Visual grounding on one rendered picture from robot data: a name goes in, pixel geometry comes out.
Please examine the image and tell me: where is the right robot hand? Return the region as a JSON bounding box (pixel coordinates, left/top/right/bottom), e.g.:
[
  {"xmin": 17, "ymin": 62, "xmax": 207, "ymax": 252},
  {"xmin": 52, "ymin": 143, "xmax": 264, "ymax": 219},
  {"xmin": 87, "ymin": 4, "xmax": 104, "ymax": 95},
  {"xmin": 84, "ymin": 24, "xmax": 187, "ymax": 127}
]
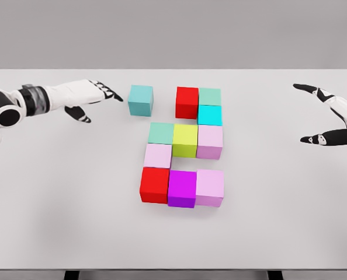
[{"xmin": 292, "ymin": 83, "xmax": 347, "ymax": 146}]

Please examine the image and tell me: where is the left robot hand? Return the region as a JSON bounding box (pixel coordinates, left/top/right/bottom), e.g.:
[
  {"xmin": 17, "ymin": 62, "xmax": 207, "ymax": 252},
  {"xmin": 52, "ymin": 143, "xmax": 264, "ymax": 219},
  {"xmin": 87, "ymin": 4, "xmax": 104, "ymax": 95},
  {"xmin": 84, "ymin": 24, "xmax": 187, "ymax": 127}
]
[{"xmin": 61, "ymin": 79, "xmax": 124, "ymax": 124}]

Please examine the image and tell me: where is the teal cube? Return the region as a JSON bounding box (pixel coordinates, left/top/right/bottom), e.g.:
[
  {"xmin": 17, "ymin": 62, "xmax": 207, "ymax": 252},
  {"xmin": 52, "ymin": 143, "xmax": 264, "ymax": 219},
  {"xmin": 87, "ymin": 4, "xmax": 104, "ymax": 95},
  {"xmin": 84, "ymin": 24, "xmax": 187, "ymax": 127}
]
[{"xmin": 127, "ymin": 85, "xmax": 154, "ymax": 117}]

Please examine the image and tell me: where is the sea green cube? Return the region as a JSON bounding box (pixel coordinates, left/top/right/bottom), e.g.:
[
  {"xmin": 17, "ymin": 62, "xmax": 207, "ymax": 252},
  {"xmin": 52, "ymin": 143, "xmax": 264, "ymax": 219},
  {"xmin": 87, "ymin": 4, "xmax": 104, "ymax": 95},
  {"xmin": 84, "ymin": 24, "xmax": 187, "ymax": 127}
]
[
  {"xmin": 198, "ymin": 87, "xmax": 222, "ymax": 107},
  {"xmin": 147, "ymin": 122, "xmax": 175, "ymax": 146}
]

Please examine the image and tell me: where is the pink cube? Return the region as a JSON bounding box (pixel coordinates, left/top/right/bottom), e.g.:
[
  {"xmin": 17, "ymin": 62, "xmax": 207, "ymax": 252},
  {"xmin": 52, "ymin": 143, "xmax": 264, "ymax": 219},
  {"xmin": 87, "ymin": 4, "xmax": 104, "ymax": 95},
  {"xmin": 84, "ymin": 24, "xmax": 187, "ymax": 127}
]
[
  {"xmin": 195, "ymin": 169, "xmax": 225, "ymax": 208},
  {"xmin": 196, "ymin": 124, "xmax": 224, "ymax": 161},
  {"xmin": 143, "ymin": 143, "xmax": 173, "ymax": 170}
]

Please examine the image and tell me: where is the red cube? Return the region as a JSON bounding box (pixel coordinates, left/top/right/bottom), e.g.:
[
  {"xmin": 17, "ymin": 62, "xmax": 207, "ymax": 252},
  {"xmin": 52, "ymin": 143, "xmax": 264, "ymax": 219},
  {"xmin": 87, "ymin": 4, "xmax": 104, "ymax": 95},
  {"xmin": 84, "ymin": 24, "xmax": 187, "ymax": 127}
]
[
  {"xmin": 139, "ymin": 166, "xmax": 171, "ymax": 205},
  {"xmin": 175, "ymin": 86, "xmax": 199, "ymax": 120}
]

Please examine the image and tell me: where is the yellow-green cube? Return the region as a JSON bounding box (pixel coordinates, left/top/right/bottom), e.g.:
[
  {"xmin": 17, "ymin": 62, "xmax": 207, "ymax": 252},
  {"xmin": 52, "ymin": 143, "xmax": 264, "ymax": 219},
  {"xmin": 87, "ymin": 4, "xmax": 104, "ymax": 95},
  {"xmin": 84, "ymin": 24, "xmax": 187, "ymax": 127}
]
[{"xmin": 172, "ymin": 123, "xmax": 199, "ymax": 159}]

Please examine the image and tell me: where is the cyan cube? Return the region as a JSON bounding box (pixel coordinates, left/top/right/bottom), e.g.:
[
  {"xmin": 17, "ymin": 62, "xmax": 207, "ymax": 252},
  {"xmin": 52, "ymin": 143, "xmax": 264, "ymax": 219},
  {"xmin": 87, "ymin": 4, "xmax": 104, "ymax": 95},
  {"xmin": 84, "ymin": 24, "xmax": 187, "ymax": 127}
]
[{"xmin": 197, "ymin": 104, "xmax": 223, "ymax": 127}]

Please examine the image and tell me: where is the magenta cube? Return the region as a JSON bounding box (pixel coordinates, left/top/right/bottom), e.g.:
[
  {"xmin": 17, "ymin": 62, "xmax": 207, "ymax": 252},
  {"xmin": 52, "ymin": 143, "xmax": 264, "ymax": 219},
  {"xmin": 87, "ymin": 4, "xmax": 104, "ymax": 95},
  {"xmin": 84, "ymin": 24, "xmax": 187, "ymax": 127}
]
[{"xmin": 167, "ymin": 170, "xmax": 197, "ymax": 209}]

